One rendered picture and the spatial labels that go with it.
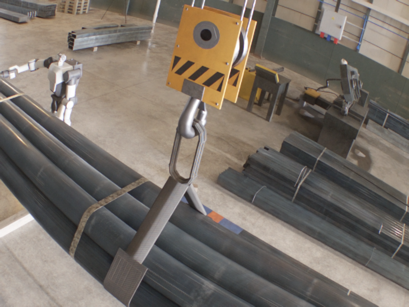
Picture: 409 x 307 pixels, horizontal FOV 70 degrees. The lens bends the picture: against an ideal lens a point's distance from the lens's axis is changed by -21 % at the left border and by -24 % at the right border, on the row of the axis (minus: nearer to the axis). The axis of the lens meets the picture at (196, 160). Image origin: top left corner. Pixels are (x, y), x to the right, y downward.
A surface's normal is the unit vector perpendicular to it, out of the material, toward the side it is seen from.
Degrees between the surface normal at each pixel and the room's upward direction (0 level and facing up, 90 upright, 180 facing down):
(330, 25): 90
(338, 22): 90
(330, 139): 90
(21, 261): 0
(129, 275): 60
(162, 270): 34
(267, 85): 90
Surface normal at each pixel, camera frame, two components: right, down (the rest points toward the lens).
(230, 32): -0.56, 0.33
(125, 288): -0.39, -0.13
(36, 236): 0.21, -0.83
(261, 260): -0.07, -0.60
